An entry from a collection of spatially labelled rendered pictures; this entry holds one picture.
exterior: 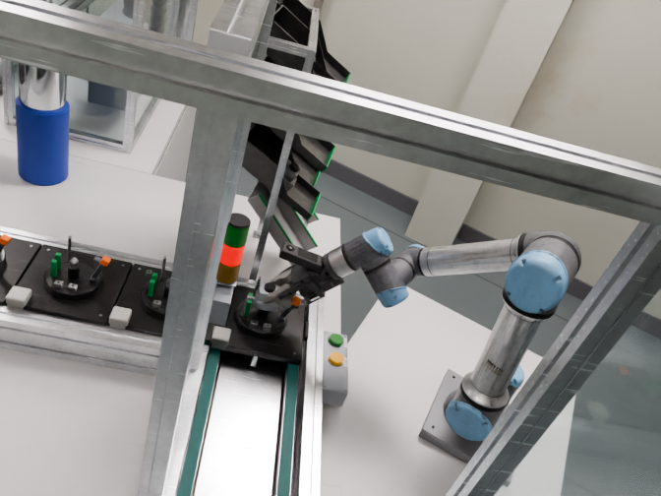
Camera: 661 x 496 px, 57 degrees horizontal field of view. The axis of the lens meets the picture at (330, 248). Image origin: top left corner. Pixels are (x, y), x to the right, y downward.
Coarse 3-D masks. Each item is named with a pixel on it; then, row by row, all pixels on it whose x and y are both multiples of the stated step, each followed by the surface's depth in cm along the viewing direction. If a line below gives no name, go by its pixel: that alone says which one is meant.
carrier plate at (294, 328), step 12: (240, 288) 174; (252, 288) 175; (240, 300) 170; (300, 312) 173; (228, 324) 162; (288, 324) 168; (300, 324) 169; (240, 336) 159; (288, 336) 164; (300, 336) 165; (216, 348) 156; (228, 348) 156; (240, 348) 156; (252, 348) 157; (264, 348) 158; (276, 348) 159; (288, 348) 161; (300, 348) 162; (276, 360) 159; (288, 360) 159; (300, 360) 159
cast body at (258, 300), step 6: (264, 282) 161; (270, 282) 160; (264, 288) 159; (270, 288) 158; (276, 288) 160; (258, 294) 159; (264, 294) 158; (252, 300) 161; (258, 300) 159; (258, 306) 160; (264, 306) 160; (270, 306) 160; (276, 306) 160
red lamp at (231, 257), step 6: (228, 246) 125; (222, 252) 126; (228, 252) 125; (234, 252) 125; (240, 252) 126; (222, 258) 127; (228, 258) 126; (234, 258) 126; (240, 258) 128; (228, 264) 127; (234, 264) 127
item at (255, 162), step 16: (256, 128) 172; (256, 144) 174; (272, 144) 173; (256, 160) 163; (272, 160) 176; (256, 176) 166; (272, 176) 165; (288, 192) 172; (304, 192) 178; (320, 192) 180; (304, 208) 173
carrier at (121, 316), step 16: (144, 272) 168; (160, 272) 170; (128, 288) 162; (144, 288) 161; (160, 288) 162; (128, 304) 157; (144, 304) 157; (160, 304) 157; (112, 320) 150; (128, 320) 152; (144, 320) 155; (160, 320) 156; (160, 336) 154
